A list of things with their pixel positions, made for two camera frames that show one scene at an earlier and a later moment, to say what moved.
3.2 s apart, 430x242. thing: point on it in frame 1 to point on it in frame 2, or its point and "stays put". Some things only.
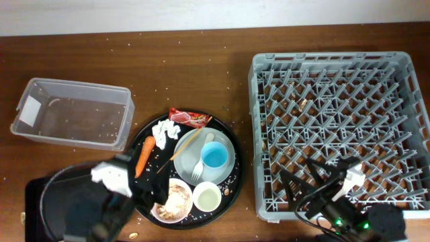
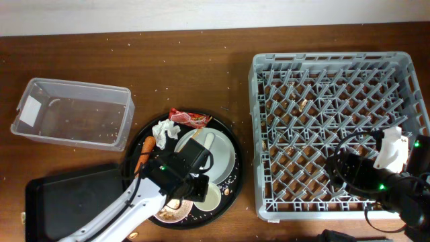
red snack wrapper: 193,119 stays put
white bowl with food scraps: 179,203 stays put
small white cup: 207,196 stays put
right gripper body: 322,199 to 385,183
